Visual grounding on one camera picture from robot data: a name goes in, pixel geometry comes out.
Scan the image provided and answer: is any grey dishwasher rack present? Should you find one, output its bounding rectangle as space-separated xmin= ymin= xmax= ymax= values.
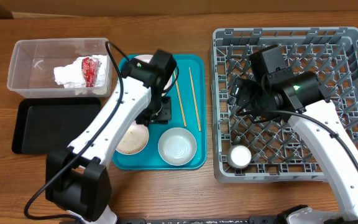
xmin=210 ymin=27 xmax=358 ymax=183

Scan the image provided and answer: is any clear plastic bin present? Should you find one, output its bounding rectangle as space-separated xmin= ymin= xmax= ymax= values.
xmin=7 ymin=38 xmax=113 ymax=98

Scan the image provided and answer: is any left wooden chopstick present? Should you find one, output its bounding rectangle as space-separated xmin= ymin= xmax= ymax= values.
xmin=173 ymin=68 xmax=186 ymax=127

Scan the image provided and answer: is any grey bowl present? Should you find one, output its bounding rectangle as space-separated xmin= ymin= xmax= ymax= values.
xmin=158 ymin=128 xmax=197 ymax=166

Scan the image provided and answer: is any right wooden chopstick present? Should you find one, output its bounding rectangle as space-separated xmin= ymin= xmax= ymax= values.
xmin=188 ymin=67 xmax=201 ymax=132

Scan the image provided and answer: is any wooden chopstick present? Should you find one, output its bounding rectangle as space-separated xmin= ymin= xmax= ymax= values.
xmin=188 ymin=67 xmax=201 ymax=132
xmin=173 ymin=68 xmax=186 ymax=127

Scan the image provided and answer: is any black plastic tray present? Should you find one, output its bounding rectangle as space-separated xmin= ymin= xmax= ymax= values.
xmin=11 ymin=97 xmax=101 ymax=154

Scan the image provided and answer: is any small pink bowl with crumbs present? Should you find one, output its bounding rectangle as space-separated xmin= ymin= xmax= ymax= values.
xmin=116 ymin=121 xmax=149 ymax=155

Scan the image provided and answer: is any large pink plate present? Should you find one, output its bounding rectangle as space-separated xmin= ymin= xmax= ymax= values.
xmin=135 ymin=54 xmax=174 ymax=96

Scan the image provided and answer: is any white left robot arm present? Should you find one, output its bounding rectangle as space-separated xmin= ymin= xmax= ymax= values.
xmin=24 ymin=49 xmax=179 ymax=223

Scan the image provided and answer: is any white napkin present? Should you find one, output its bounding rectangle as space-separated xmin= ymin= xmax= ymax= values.
xmin=53 ymin=55 xmax=108 ymax=88

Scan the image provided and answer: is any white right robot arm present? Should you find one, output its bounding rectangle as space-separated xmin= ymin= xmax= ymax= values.
xmin=230 ymin=45 xmax=358 ymax=223

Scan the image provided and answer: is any white paper cup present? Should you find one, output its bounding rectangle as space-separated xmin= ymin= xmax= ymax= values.
xmin=227 ymin=145 xmax=252 ymax=169

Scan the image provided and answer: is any red snack wrapper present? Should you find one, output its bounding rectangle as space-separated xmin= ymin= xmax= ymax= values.
xmin=81 ymin=57 xmax=101 ymax=87

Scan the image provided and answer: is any teal serving tray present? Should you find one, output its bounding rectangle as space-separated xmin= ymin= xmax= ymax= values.
xmin=112 ymin=54 xmax=208 ymax=170

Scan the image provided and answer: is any black rail at table edge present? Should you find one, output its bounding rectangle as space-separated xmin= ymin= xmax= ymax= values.
xmin=59 ymin=203 xmax=335 ymax=224

